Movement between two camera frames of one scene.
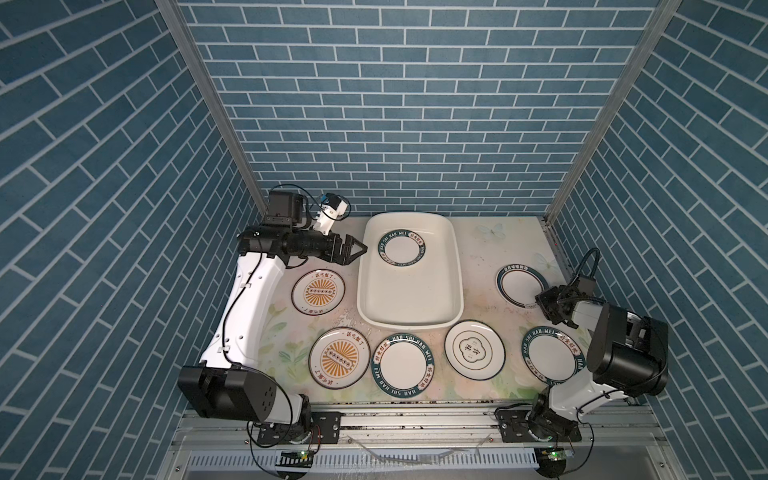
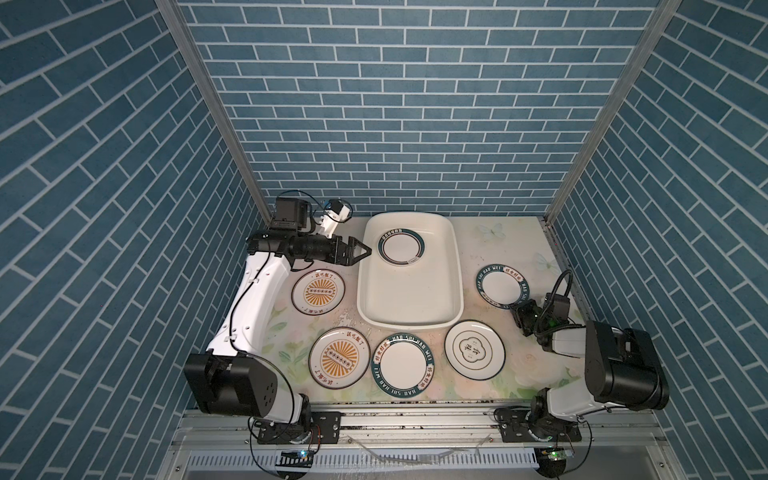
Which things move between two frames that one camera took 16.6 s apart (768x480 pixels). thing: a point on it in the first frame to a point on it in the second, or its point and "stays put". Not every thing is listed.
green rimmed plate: x=519 y=285 to x=401 y=247
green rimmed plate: x=553 y=355 to x=502 y=285
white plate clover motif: x=475 y=350 stays put
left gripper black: x=344 y=257 stays put
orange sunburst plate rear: x=318 y=292 stays put
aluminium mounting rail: x=429 y=429 stays put
